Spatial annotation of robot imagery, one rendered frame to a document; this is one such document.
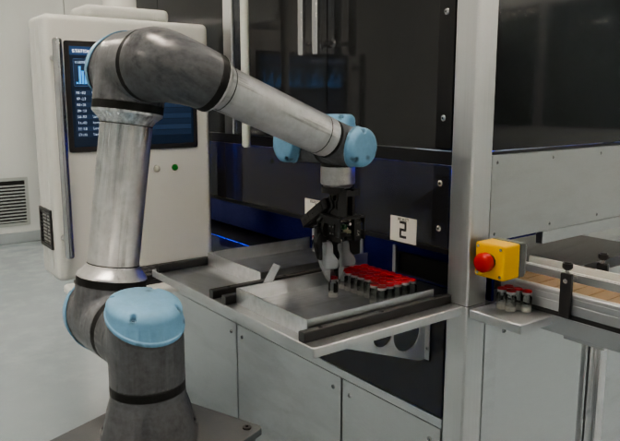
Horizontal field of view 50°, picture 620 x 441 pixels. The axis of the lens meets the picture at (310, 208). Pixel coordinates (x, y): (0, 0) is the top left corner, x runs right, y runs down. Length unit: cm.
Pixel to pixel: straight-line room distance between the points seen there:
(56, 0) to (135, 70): 577
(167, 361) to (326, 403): 96
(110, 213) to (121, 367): 25
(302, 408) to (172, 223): 69
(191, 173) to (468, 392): 110
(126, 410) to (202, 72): 51
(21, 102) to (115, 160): 554
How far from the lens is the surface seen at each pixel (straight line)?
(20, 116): 663
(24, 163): 666
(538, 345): 172
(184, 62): 102
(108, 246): 112
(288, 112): 112
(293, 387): 205
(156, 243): 212
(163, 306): 103
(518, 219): 155
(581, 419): 155
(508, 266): 139
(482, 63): 141
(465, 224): 143
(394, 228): 157
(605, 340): 142
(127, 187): 111
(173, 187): 211
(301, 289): 155
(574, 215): 174
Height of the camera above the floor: 132
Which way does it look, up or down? 9 degrees down
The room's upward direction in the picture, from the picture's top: straight up
